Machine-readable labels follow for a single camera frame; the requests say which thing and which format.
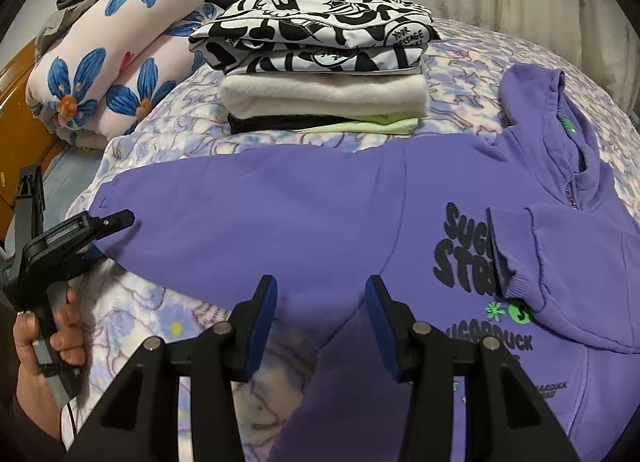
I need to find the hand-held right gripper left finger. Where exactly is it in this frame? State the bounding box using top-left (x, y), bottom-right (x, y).
top-left (62, 274), bottom-right (279, 462)

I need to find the purple floral bedsheet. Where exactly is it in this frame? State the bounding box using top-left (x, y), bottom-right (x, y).
top-left (60, 17), bottom-right (640, 462)

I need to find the light green folded garment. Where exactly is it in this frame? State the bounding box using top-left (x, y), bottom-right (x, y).
top-left (295, 112), bottom-right (420, 135)

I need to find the pale blue sheet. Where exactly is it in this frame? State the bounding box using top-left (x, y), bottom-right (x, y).
top-left (42, 147), bottom-right (111, 223)

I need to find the blue flower pillow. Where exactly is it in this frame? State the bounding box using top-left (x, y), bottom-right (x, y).
top-left (25, 0), bottom-right (226, 150)

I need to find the black cable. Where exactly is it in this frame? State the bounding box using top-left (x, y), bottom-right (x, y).
top-left (62, 394), bottom-right (78, 448)

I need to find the purple hoodie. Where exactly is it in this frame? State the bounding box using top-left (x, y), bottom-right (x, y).
top-left (90, 64), bottom-right (640, 462)

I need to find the black folded garment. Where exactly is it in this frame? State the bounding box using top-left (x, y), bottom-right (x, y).
top-left (228, 111), bottom-right (351, 135)

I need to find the cream fleece garment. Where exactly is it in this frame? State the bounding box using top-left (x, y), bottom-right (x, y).
top-left (220, 73), bottom-right (430, 119)

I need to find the orange wooden headboard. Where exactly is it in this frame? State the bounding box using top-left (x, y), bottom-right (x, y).
top-left (0, 37), bottom-right (61, 243)

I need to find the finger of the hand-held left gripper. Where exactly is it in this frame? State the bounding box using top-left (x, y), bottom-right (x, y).
top-left (14, 165), bottom-right (47, 248)
top-left (82, 209), bottom-right (136, 263)

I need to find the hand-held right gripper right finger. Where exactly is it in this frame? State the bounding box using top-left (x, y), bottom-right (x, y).
top-left (365, 274), bottom-right (571, 462)

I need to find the person's left hand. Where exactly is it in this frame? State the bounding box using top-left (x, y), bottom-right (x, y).
top-left (12, 287), bottom-right (88, 423)

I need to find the black and white printed garment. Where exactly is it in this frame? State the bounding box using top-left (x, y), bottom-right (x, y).
top-left (189, 0), bottom-right (441, 77)

